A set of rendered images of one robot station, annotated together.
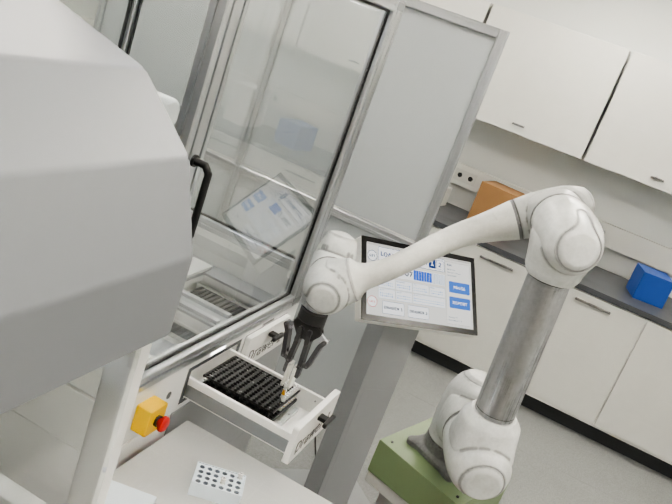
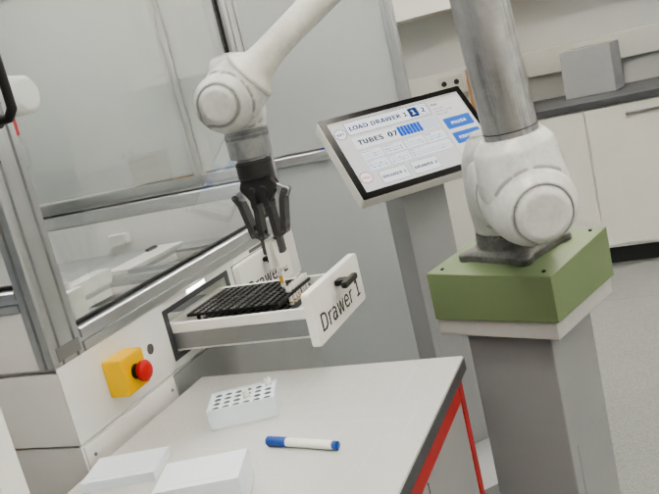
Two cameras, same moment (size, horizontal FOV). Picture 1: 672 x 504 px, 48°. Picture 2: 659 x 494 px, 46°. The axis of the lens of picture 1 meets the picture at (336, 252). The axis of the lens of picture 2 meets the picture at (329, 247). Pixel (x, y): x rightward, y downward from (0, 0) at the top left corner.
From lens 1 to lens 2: 72 cm
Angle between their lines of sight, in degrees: 9
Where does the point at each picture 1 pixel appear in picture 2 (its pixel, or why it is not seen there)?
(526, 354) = (491, 26)
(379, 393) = not seen: hidden behind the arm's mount
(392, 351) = (430, 227)
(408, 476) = (479, 289)
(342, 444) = not seen: hidden behind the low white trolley
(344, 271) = (227, 66)
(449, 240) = not seen: outside the picture
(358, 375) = (412, 276)
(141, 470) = (149, 436)
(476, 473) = (526, 203)
